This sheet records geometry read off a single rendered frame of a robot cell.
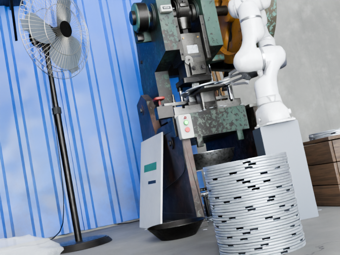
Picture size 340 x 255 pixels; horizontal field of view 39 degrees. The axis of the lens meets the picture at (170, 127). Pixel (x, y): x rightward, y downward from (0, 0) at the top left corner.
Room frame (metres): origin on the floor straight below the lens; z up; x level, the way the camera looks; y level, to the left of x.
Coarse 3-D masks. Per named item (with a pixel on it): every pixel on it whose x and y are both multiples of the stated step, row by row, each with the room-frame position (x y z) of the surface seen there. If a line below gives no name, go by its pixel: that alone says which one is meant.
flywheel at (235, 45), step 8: (216, 0) 3.32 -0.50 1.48; (224, 0) 3.13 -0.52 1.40; (224, 16) 3.18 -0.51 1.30; (224, 24) 3.27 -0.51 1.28; (232, 24) 3.16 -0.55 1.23; (224, 32) 3.30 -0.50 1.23; (232, 32) 3.19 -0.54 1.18; (240, 32) 3.08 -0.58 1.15; (224, 40) 3.32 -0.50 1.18; (232, 40) 3.21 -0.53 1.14; (240, 40) 3.11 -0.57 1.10; (224, 48) 3.34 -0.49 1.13; (232, 48) 3.23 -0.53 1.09; (224, 56) 3.29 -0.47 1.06; (232, 56) 3.18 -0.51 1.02
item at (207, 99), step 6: (216, 84) 2.75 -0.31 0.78; (222, 84) 2.77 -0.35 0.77; (198, 90) 2.81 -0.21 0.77; (204, 90) 2.81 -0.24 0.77; (210, 90) 2.85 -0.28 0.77; (216, 90) 2.89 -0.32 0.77; (192, 96) 2.95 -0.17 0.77; (198, 96) 2.88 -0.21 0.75; (204, 96) 2.86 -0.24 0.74; (210, 96) 2.87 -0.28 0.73; (198, 102) 2.90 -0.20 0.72; (204, 102) 2.85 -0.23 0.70; (210, 102) 2.87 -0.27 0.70; (216, 102) 2.88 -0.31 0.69; (204, 108) 2.85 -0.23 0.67; (210, 108) 2.86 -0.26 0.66; (216, 108) 2.88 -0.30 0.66
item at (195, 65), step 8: (184, 40) 2.94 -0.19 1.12; (192, 40) 2.96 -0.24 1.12; (200, 40) 2.98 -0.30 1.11; (184, 48) 2.94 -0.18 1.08; (192, 48) 2.95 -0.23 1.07; (200, 48) 2.97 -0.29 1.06; (192, 56) 2.95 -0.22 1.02; (200, 56) 2.97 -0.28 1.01; (184, 64) 2.93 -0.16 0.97; (192, 64) 2.92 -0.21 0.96; (200, 64) 2.93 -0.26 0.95; (184, 72) 2.96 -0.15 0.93; (192, 72) 2.91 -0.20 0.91; (200, 72) 2.93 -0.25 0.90
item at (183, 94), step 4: (220, 80) 2.81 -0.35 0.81; (200, 84) 2.77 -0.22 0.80; (204, 84) 2.77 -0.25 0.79; (208, 84) 2.80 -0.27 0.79; (212, 84) 2.84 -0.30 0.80; (192, 88) 2.79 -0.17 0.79; (196, 88) 2.80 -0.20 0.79; (184, 92) 2.83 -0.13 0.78; (188, 92) 2.86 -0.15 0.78; (192, 92) 2.90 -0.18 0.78; (184, 96) 2.96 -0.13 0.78
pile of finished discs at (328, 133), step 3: (333, 129) 2.49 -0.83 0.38; (336, 129) 2.56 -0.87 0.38; (339, 129) 2.48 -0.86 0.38; (321, 132) 2.52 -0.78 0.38; (324, 132) 2.51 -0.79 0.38; (327, 132) 2.50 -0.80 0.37; (330, 132) 2.49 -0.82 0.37; (333, 132) 2.49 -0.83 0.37; (336, 132) 2.48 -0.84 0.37; (339, 132) 2.48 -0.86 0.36; (309, 135) 2.62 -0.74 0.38; (312, 135) 2.59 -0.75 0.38; (315, 135) 2.56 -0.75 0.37; (318, 135) 2.54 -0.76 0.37; (321, 135) 2.53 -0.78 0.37; (324, 135) 2.51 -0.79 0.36; (327, 135) 2.50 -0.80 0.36; (330, 135) 2.50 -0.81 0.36; (333, 135) 2.49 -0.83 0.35; (309, 138) 2.64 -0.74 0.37; (312, 138) 2.59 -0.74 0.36; (315, 138) 2.56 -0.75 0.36; (318, 138) 2.54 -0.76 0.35
